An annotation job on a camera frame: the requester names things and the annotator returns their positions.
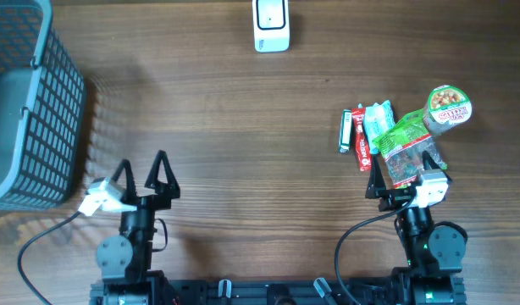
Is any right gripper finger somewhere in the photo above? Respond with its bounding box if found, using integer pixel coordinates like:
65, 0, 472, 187
422, 151, 440, 170
365, 155, 388, 199

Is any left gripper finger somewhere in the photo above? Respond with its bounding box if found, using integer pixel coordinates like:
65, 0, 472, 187
145, 150, 180, 199
111, 159, 137, 203

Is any green snack bag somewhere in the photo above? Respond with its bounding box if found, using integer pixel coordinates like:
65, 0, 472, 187
373, 109, 447, 189

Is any red snack packet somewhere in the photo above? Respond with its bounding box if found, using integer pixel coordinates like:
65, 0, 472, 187
351, 104, 372, 171

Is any dark green small box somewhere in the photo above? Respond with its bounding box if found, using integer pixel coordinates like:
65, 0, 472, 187
338, 109, 352, 153

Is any instant noodle cup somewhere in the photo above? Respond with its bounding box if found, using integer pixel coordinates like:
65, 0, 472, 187
423, 85, 473, 136

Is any pale green wipes packet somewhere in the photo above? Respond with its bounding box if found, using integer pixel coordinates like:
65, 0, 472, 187
363, 100, 396, 155

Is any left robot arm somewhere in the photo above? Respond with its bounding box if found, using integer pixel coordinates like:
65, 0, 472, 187
88, 150, 180, 305

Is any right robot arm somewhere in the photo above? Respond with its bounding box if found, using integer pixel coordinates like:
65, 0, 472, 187
355, 152, 468, 305

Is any white barcode scanner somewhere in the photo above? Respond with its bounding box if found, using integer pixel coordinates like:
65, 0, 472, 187
252, 0, 290, 53

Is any grey plastic mesh basket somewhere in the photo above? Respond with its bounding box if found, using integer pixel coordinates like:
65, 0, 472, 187
0, 0, 86, 211

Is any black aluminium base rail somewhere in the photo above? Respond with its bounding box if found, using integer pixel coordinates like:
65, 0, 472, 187
89, 276, 467, 305

